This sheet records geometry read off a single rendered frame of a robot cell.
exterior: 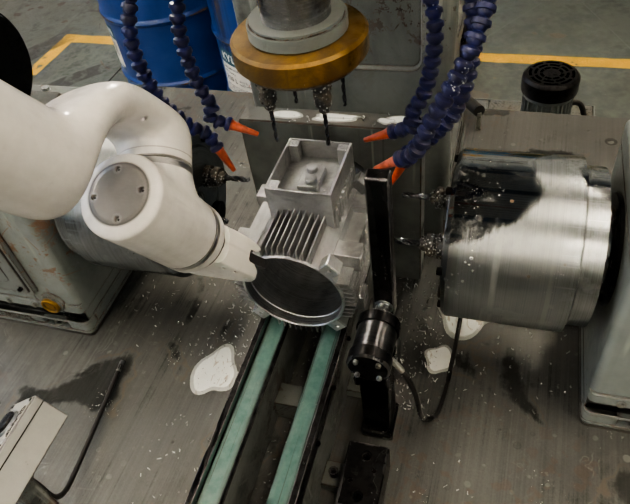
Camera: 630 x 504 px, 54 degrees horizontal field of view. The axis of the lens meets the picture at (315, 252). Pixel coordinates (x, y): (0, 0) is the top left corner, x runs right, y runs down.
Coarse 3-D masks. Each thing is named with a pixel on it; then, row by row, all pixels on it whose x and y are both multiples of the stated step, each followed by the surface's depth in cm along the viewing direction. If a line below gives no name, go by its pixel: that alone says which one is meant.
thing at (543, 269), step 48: (432, 192) 94; (480, 192) 80; (528, 192) 79; (576, 192) 78; (432, 240) 87; (480, 240) 79; (528, 240) 78; (576, 240) 76; (480, 288) 81; (528, 288) 79; (576, 288) 78
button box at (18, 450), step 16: (32, 400) 75; (16, 416) 75; (32, 416) 74; (48, 416) 76; (64, 416) 77; (16, 432) 73; (32, 432) 74; (48, 432) 75; (0, 448) 71; (16, 448) 72; (32, 448) 73; (48, 448) 75; (0, 464) 70; (16, 464) 72; (32, 464) 73; (0, 480) 70; (16, 480) 71; (0, 496) 69; (16, 496) 70
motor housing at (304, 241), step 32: (352, 192) 96; (256, 224) 95; (288, 224) 88; (320, 224) 90; (352, 224) 92; (288, 256) 85; (320, 256) 86; (256, 288) 96; (288, 288) 100; (320, 288) 101; (352, 288) 88; (288, 320) 97; (320, 320) 95
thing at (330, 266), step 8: (360, 176) 96; (360, 184) 96; (360, 192) 97; (328, 256) 85; (320, 264) 85; (328, 264) 84; (336, 264) 85; (328, 272) 85; (336, 272) 84; (256, 312) 97; (264, 312) 97; (336, 320) 93; (344, 320) 93; (336, 328) 94
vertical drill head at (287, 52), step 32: (288, 0) 72; (320, 0) 74; (256, 32) 76; (288, 32) 74; (320, 32) 74; (352, 32) 77; (256, 64) 75; (288, 64) 74; (320, 64) 73; (352, 64) 76; (320, 96) 79
